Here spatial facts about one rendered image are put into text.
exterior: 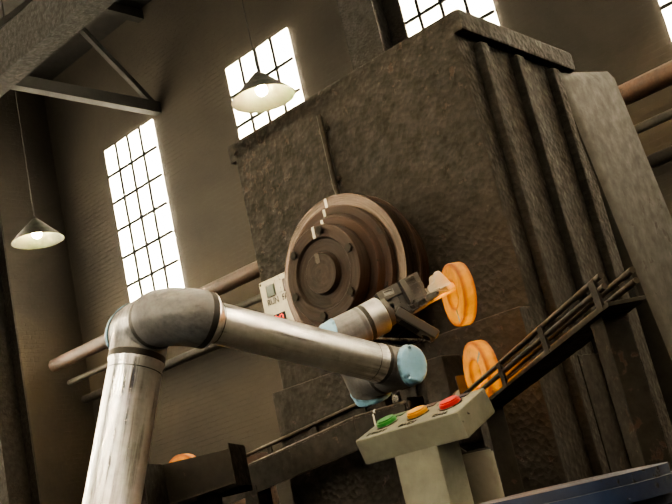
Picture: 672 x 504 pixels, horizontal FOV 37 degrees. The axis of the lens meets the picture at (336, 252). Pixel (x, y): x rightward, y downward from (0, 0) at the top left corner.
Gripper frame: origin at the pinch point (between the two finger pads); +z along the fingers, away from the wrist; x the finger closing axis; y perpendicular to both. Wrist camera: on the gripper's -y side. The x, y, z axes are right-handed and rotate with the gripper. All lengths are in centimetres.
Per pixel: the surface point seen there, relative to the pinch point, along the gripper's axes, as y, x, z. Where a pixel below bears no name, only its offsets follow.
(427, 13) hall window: 332, 642, 412
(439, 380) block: -17.6, 25.3, -6.3
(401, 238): 21.4, 26.7, 4.8
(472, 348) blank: -15.2, -2.4, -5.4
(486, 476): -39, -43, -33
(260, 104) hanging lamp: 308, 640, 201
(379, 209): 32.3, 30.3, 4.8
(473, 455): -34, -43, -33
